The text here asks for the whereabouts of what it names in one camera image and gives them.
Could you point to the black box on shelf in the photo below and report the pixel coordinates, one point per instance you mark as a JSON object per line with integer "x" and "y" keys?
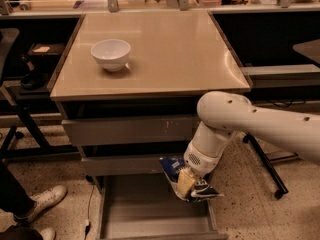
{"x": 46, "y": 51}

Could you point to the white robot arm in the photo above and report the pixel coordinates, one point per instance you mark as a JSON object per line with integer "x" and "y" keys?
{"x": 222, "y": 115}

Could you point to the grey drawer cabinet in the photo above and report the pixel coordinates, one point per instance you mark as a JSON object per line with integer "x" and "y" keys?
{"x": 175, "y": 58}

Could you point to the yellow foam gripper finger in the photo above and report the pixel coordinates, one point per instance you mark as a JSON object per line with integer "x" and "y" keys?
{"x": 186, "y": 180}

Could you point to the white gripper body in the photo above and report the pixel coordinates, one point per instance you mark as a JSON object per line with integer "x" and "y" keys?
{"x": 201, "y": 163}

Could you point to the black wheeled stand base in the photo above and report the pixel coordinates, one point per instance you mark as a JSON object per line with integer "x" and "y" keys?
{"x": 268, "y": 160}

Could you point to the grey top drawer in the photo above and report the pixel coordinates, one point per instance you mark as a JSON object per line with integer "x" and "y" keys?
{"x": 129, "y": 130}

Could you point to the white shoe lower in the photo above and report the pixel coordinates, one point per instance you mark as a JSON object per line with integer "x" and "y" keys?
{"x": 48, "y": 234}

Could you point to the grey drawer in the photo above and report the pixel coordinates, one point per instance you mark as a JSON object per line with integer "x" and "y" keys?
{"x": 129, "y": 130}
{"x": 144, "y": 207}
{"x": 123, "y": 165}

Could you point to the white ceramic bowl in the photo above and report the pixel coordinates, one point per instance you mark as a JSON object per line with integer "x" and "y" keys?
{"x": 112, "y": 54}

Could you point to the grey middle drawer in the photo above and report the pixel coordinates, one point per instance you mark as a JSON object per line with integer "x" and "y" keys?
{"x": 123, "y": 165}

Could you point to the black desk leg frame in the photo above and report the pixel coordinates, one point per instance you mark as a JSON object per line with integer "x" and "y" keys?
{"x": 44, "y": 148}

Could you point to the blue chip bag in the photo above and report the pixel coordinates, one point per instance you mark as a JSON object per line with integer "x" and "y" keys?
{"x": 175, "y": 174}

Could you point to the grey bottom drawer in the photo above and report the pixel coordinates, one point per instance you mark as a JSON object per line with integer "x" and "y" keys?
{"x": 144, "y": 207}

